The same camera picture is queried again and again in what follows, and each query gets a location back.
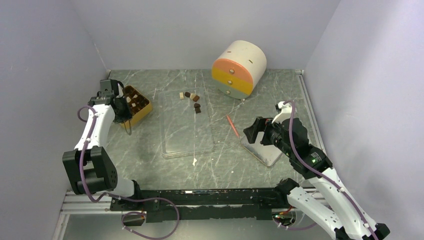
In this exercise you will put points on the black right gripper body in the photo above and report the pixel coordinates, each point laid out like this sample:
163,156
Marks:
272,135

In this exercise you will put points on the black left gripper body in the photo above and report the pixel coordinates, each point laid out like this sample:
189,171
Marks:
124,113

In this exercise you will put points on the gold chocolate tin box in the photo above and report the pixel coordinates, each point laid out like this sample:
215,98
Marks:
139,105

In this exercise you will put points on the black metal tongs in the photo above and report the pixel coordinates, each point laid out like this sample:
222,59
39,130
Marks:
128,128

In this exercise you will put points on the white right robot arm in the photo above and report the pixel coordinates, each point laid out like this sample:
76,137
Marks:
343,218

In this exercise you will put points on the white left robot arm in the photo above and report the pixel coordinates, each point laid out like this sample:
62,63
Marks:
89,168

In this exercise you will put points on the red pen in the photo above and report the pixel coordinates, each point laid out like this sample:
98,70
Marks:
232,126

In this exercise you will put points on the silver tin lid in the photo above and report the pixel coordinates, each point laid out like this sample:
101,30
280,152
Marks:
265,154

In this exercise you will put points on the clear plastic tray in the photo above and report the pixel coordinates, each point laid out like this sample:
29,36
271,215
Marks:
183,132

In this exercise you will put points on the round pastel drawer cabinet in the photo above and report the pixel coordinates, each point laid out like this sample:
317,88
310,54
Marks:
238,69

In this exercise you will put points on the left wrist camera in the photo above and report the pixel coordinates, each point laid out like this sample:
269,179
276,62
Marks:
109,87

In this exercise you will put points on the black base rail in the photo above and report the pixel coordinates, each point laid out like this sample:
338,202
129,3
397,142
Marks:
234,203

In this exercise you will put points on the aluminium frame rail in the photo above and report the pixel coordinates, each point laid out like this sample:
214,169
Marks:
74,204

